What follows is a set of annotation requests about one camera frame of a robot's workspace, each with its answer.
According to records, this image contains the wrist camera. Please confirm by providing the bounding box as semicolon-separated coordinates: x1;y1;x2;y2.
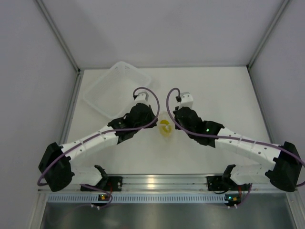
132;92;149;106
176;92;193;110

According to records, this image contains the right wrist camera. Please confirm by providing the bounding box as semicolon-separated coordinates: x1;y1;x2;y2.
176;92;193;110

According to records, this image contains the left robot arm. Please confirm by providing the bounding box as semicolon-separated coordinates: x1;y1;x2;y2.
37;103;158;192

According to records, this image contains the slotted white cable duct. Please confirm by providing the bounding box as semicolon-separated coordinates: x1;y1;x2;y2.
47;193;240;204

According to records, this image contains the aluminium mounting rail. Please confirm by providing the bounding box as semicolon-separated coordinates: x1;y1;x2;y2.
38;173;298;192

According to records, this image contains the clear zip top bag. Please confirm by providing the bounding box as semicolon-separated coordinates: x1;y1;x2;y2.
157;111;175;142

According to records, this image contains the yellow fake food slice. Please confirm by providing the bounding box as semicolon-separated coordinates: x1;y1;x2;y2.
159;119;172;137

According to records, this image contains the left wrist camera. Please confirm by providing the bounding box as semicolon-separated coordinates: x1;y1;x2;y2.
132;92;149;106

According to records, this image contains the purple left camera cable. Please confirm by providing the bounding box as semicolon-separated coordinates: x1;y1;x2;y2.
37;87;160;187

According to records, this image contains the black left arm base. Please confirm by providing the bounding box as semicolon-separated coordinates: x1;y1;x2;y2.
93;176;123;192

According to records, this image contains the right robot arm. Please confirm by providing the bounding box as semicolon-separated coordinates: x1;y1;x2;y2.
173;106;302;192

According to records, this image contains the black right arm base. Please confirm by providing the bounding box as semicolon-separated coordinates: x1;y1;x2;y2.
207;176;250;194

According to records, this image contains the white perforated plastic basket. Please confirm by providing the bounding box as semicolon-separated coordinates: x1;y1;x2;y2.
83;62;152;119

